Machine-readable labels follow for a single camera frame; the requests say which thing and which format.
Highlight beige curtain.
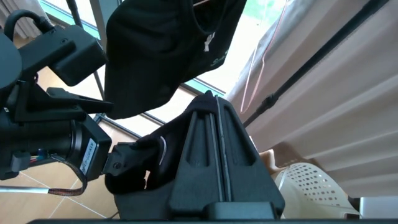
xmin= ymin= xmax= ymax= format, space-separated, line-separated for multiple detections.
xmin=225 ymin=0 xmax=398 ymax=198
xmin=0 ymin=0 xmax=49 ymax=40

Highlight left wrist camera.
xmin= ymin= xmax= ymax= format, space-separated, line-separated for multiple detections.
xmin=3 ymin=9 xmax=108 ymax=123

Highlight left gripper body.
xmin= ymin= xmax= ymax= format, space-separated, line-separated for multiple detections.
xmin=0 ymin=113 xmax=113 ymax=182

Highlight window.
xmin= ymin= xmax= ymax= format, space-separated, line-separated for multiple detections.
xmin=37 ymin=0 xmax=289 ymax=138

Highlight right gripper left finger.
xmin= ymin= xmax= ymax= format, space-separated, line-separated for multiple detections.
xmin=169 ymin=110 xmax=224 ymax=218

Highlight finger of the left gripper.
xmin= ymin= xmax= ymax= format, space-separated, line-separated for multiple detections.
xmin=102 ymin=141 xmax=158 ymax=175
xmin=46 ymin=86 xmax=114 ymax=114

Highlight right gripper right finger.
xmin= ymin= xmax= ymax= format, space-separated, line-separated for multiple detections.
xmin=215 ymin=95 xmax=285 ymax=218

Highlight black shorts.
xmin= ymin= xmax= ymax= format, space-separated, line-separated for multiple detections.
xmin=104 ymin=0 xmax=248 ymax=121

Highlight white laundry basket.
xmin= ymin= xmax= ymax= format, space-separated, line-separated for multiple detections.
xmin=274 ymin=162 xmax=363 ymax=220

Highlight black clothes rack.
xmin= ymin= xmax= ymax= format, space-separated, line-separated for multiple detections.
xmin=63 ymin=0 xmax=391 ymax=141

